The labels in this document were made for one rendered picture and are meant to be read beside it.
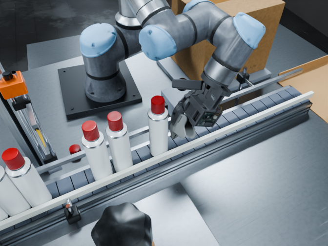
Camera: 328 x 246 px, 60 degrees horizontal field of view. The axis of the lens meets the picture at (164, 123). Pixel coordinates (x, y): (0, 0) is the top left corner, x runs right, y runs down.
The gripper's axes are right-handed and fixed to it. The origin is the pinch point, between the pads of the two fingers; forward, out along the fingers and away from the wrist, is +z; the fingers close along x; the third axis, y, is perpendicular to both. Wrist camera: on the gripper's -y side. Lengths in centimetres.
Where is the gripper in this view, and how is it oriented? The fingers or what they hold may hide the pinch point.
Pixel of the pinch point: (173, 133)
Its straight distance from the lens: 79.9
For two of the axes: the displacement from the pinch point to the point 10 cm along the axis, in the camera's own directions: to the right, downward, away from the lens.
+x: 7.7, 0.4, 6.4
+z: -4.5, 7.5, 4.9
